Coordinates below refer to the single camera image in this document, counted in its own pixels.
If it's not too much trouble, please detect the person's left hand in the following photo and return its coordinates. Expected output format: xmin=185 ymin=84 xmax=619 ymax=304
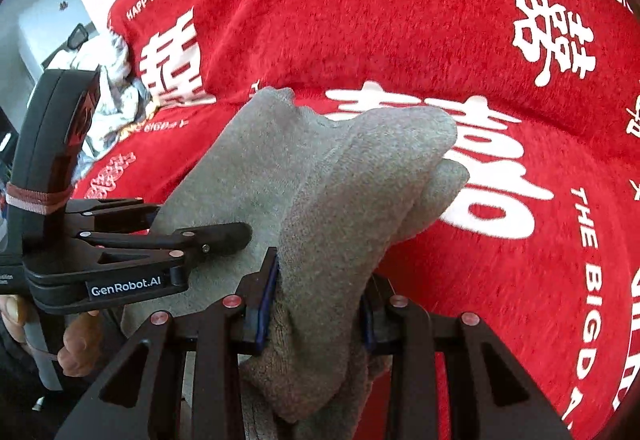
xmin=0 ymin=295 xmax=103 ymax=377

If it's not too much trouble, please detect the red printed blanket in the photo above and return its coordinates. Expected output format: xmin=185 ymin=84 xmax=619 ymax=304
xmin=70 ymin=0 xmax=640 ymax=440

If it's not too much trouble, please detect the white floral garment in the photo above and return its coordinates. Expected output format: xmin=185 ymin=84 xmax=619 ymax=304
xmin=47 ymin=28 xmax=151 ymax=161

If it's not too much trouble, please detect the black office chair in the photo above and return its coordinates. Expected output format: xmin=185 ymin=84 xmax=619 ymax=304
xmin=42 ymin=23 xmax=92 ymax=71

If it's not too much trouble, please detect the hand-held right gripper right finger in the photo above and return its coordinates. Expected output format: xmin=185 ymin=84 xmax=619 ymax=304
xmin=357 ymin=275 xmax=573 ymax=440

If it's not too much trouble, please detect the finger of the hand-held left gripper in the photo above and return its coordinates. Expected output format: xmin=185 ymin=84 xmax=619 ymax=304
xmin=75 ymin=221 xmax=253 ymax=271
xmin=67 ymin=197 xmax=162 ymax=233

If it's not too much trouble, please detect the grey fleece garment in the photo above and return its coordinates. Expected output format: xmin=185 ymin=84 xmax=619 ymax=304
xmin=120 ymin=86 xmax=471 ymax=440

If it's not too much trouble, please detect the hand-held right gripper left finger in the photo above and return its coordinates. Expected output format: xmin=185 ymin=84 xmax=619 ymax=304
xmin=55 ymin=247 xmax=281 ymax=440

